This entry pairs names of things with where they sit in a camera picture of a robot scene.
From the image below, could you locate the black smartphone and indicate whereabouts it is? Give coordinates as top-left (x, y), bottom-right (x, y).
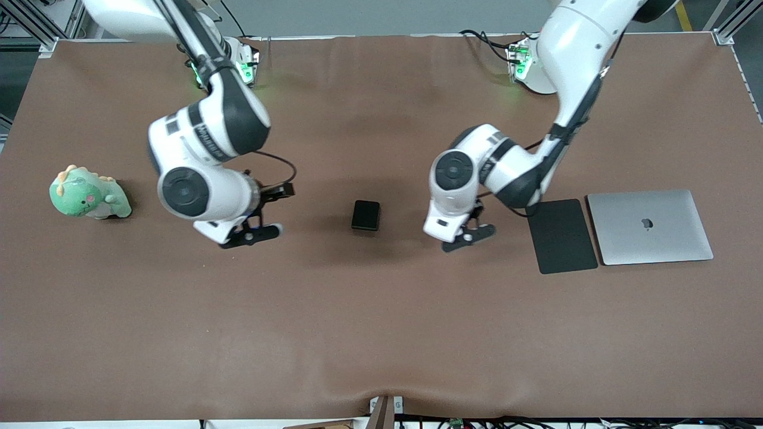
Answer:
top-left (351, 200), bottom-right (382, 232)

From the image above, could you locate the left arm base panel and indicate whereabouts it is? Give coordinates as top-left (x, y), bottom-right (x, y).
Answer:
top-left (505, 41), bottom-right (532, 81)

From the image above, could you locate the right arm base panel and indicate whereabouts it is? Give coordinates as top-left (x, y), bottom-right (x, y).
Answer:
top-left (236, 39), bottom-right (261, 84)

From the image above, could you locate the black mouse pad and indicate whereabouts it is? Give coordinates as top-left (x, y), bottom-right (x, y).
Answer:
top-left (525, 198), bottom-right (598, 275)

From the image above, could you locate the brown table cover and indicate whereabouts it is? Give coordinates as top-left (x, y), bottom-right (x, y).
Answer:
top-left (0, 33), bottom-right (763, 421)

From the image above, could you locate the silver closed laptop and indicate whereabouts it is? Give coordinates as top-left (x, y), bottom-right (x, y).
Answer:
top-left (586, 189), bottom-right (715, 266)

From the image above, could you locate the green dinosaur plush toy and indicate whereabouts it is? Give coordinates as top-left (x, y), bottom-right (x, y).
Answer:
top-left (49, 164), bottom-right (132, 220)

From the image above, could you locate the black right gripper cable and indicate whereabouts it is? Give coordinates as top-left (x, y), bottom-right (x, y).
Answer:
top-left (253, 150), bottom-right (297, 186)

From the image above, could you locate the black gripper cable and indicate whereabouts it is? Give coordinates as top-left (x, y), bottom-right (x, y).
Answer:
top-left (253, 150), bottom-right (297, 186)
top-left (477, 36), bottom-right (626, 219)

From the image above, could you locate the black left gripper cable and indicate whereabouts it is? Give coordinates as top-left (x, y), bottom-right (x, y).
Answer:
top-left (477, 36), bottom-right (626, 219)

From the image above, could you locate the black right arm base cable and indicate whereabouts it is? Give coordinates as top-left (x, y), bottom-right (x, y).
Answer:
top-left (221, 0), bottom-right (250, 39)

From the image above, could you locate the black arm base cable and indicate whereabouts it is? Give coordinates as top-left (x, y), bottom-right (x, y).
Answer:
top-left (459, 29), bottom-right (525, 65)
top-left (221, 0), bottom-right (250, 39)

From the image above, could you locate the black left arm base cable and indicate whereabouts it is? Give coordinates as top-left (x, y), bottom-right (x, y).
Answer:
top-left (459, 29), bottom-right (525, 65)

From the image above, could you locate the aluminium frame profile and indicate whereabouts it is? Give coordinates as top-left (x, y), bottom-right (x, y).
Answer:
top-left (0, 0), bottom-right (90, 57)
top-left (703, 0), bottom-right (763, 45)

